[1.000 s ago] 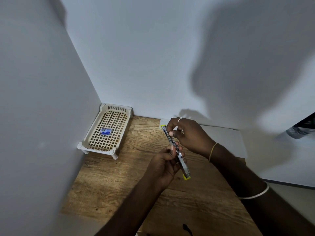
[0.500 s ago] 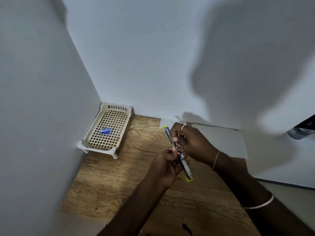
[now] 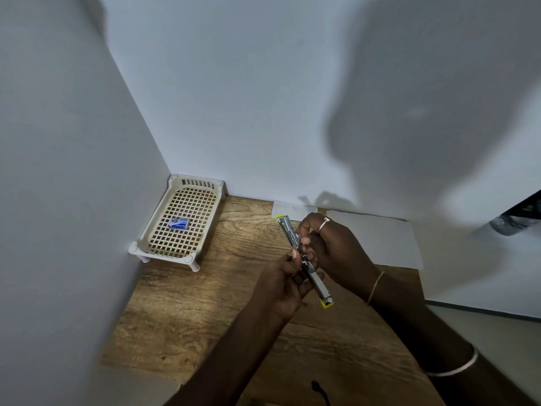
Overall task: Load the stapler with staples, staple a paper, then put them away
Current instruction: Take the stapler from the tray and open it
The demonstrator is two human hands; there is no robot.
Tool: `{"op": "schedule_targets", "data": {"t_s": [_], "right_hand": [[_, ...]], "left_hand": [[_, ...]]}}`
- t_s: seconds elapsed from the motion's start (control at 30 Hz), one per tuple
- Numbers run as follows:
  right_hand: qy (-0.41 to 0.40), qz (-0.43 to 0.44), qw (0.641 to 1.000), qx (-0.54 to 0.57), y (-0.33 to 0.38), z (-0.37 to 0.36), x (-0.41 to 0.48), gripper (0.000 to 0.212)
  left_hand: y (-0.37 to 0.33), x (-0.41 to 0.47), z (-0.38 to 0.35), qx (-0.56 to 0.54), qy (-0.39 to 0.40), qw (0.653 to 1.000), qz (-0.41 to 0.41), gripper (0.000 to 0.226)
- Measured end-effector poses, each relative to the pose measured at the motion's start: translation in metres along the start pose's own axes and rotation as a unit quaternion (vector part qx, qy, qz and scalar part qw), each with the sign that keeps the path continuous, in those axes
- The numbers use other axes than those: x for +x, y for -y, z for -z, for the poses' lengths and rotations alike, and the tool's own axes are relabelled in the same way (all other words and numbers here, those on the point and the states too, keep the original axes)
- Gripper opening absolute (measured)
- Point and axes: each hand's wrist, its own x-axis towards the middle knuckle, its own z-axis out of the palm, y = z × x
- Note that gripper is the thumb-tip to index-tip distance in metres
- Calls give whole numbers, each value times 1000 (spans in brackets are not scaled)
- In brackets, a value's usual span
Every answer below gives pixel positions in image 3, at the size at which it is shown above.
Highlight silver bangle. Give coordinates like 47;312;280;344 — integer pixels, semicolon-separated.
424;345;480;378

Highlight black cord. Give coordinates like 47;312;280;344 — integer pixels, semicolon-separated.
311;380;330;406

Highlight cream plastic lattice basket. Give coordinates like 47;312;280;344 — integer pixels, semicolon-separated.
128;174;227;273

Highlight thin gold wrist bracelet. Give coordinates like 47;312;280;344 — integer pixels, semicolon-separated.
366;271;385;305

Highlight small white papers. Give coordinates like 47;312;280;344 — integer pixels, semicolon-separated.
271;200;318;223

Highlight large white paper sheet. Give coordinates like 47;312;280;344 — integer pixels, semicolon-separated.
326;210;424;270

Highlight person's right hand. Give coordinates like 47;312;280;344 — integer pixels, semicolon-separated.
295;212;381;299

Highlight person's left forearm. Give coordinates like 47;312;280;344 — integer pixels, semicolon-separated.
165;306;292;406

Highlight crumpled silver object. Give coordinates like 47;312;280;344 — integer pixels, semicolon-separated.
489;213;541;236

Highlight white and yellow stapler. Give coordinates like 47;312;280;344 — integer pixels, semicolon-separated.
275;214;335;310

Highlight person's left hand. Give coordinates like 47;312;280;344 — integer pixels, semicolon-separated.
253;249;324;322

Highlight person's right forearm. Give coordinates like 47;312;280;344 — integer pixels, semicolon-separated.
366;270;538;406

